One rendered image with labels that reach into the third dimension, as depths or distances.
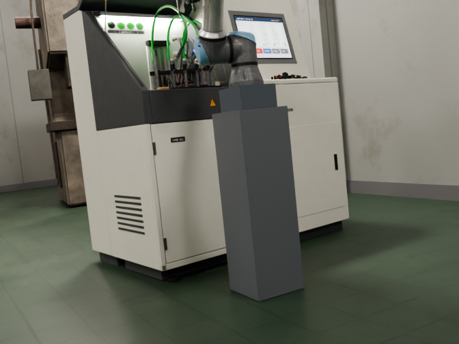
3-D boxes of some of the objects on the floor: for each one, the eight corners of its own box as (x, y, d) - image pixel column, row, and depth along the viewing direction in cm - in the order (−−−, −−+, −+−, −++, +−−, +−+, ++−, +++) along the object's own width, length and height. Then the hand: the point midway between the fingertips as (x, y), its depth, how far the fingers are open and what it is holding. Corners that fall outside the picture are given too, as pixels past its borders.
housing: (113, 267, 303) (80, 3, 290) (93, 261, 325) (62, 15, 313) (288, 222, 387) (268, 15, 374) (263, 218, 409) (244, 24, 397)
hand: (186, 11), depth 265 cm, fingers open, 7 cm apart
